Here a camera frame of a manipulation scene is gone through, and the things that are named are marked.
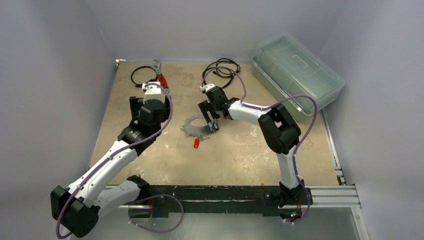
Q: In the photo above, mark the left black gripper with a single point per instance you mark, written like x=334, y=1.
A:
x=135, y=103

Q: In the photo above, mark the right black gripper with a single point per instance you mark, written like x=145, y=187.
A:
x=207, y=110

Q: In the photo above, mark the large metal keyring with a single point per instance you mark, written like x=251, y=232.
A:
x=202, y=132

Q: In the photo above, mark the red tagged key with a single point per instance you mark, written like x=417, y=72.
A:
x=196, y=143

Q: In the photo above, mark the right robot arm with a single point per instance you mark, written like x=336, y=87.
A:
x=280, y=131

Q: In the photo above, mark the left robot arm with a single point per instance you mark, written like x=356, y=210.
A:
x=78, y=207

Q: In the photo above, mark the blue tagged key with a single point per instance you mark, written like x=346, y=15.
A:
x=211, y=126

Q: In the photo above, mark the clear plastic storage box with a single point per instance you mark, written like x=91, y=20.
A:
x=285, y=67

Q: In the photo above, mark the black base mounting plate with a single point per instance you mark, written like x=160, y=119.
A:
x=205, y=199

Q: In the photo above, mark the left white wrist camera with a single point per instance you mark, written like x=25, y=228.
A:
x=152, y=91

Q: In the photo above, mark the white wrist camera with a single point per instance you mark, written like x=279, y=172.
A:
x=207, y=87
x=152, y=91

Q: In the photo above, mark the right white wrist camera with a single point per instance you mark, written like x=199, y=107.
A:
x=207, y=87

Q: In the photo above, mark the red handled adjustable wrench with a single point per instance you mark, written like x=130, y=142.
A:
x=160, y=77

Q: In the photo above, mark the aluminium frame rail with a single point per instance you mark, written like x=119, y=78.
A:
x=324, y=197

